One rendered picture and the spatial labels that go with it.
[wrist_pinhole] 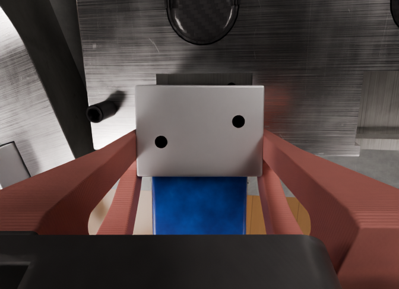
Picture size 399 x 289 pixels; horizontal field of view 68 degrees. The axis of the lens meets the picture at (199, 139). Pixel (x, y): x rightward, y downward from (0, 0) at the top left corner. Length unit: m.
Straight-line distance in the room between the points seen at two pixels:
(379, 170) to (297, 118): 0.14
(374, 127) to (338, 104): 0.04
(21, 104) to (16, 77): 0.02
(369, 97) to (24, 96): 0.23
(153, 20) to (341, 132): 0.12
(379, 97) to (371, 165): 0.10
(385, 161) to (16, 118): 0.30
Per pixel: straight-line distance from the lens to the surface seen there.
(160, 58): 0.17
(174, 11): 0.17
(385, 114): 0.21
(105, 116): 0.17
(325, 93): 0.17
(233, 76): 0.19
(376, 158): 0.29
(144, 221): 0.31
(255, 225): 0.30
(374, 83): 0.20
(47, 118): 0.25
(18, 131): 0.26
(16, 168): 0.27
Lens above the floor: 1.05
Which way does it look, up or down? 73 degrees down
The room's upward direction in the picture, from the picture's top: 152 degrees counter-clockwise
